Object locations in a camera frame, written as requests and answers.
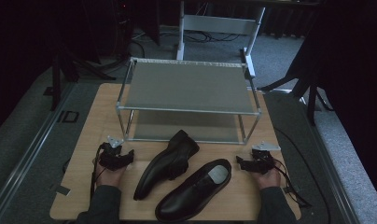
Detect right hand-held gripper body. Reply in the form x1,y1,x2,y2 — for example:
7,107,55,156
249,140,282,175

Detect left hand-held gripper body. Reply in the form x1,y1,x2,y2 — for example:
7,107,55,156
97,134,129,171

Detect person's left hand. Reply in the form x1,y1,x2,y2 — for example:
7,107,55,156
93,157,129,189

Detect person's right hand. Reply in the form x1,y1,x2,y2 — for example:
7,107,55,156
251,161,283,190

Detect black leather shoe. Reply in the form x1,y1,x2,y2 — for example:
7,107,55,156
133,129,201,202
154,158,233,223

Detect grey tape strip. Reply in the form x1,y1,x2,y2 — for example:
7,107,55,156
49,183,72,197

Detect black tripod stand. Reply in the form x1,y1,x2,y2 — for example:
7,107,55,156
49,46,117,112
257,40,334,127

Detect grey two-tier shoe rack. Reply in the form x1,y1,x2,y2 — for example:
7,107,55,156
116,56,263,146

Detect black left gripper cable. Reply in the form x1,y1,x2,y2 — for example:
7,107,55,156
89,145,106,198

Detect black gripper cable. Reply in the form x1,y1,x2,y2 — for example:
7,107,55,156
89,145,106,198
272,158,313,209

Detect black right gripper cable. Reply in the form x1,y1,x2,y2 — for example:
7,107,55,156
272,158,313,209

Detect thin black floor cable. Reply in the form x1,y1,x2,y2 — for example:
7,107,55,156
273,126,333,224

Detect metal floor rail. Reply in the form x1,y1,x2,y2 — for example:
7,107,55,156
300,95,362,224
0,81,78,217

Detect black floor cables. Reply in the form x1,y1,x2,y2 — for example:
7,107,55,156
182,29,242,44

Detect white metal stand frame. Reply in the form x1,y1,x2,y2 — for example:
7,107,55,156
175,1,267,78

